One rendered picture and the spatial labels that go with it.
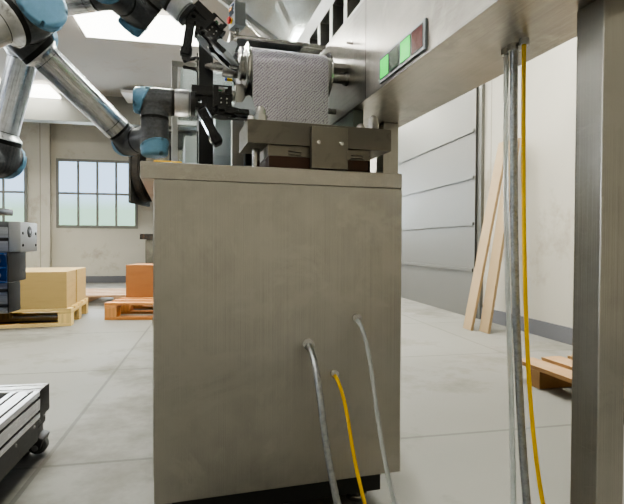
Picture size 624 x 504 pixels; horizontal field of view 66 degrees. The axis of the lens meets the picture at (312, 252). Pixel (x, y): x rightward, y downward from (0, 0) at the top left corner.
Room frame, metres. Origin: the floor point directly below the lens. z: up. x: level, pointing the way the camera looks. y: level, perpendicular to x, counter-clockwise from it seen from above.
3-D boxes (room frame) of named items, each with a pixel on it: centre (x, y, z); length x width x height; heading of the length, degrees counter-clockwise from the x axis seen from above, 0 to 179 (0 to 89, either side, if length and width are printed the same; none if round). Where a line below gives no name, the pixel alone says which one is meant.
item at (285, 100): (1.47, 0.07, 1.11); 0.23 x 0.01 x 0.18; 106
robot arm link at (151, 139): (1.37, 0.46, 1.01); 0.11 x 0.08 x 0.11; 49
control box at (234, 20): (2.03, 0.32, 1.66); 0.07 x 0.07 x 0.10; 32
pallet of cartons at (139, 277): (4.90, 1.27, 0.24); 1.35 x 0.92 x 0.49; 95
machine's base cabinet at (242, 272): (2.41, 0.41, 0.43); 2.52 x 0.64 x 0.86; 16
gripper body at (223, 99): (1.40, 0.29, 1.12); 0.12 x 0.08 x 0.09; 106
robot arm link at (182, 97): (1.38, 0.37, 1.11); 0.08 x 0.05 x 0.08; 16
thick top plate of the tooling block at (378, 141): (1.36, 0.00, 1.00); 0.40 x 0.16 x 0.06; 106
